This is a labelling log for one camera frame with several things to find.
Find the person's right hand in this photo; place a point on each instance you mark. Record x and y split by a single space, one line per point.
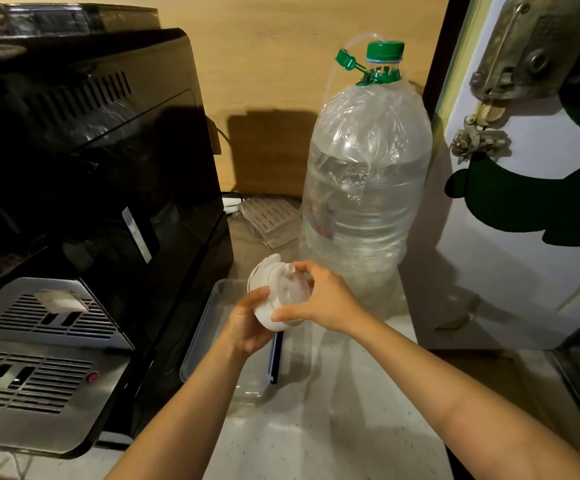
327 302

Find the person's left hand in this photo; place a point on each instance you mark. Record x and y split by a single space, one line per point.
242 324

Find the person's left thumb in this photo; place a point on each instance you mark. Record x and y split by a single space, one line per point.
259 298

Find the person's right thumb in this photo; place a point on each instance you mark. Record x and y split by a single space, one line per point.
291 311

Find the stack of white plastic lids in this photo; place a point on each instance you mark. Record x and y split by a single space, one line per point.
277 290

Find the person's left forearm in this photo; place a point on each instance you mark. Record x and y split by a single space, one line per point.
190 417

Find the person's right forearm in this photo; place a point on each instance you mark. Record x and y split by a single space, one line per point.
475 414

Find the dark blue container clip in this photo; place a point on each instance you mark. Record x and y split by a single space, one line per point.
276 357

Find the clear plastic container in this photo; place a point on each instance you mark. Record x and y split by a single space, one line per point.
230 339

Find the white plastic grid tray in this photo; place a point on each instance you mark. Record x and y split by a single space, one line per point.
270 217

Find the large clear water bottle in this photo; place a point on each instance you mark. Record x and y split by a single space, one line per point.
365 194

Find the black coffee machine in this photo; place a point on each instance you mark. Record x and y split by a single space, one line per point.
85 219

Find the silver drip tray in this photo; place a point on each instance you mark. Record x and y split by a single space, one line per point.
40 364

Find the white door with green decal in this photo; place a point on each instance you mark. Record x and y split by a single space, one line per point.
515 204

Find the green bottle cap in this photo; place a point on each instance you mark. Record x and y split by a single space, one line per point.
385 51

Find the metal door latch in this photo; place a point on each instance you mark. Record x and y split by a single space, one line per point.
530 49

